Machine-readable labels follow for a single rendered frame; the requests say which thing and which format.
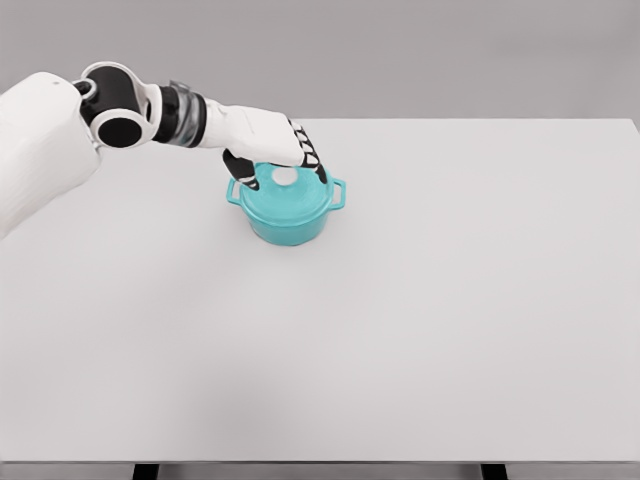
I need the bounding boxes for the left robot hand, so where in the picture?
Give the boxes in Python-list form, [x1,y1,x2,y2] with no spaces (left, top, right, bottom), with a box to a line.
[218,104,330,192]

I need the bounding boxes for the teal pot lid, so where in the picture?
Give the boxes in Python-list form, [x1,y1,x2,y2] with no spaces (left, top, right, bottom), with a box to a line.
[238,161,336,224]

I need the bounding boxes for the teal pot with handles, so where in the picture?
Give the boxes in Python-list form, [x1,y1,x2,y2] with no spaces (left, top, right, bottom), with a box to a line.
[226,176,348,247]

